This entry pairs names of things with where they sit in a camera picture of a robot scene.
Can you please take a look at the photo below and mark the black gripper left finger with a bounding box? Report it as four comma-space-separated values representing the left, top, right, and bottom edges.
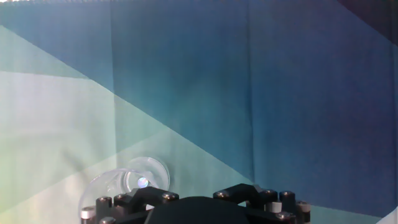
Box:
80, 185, 180, 224

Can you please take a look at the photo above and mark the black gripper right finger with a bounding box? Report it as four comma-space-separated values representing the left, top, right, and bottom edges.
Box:
213, 183, 312, 224

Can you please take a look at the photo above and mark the clear plastic cup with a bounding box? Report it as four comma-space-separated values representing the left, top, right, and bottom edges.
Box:
77, 156, 171, 224

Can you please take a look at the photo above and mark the teal gradient tablecloth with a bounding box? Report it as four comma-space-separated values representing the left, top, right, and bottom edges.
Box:
0, 0, 398, 224

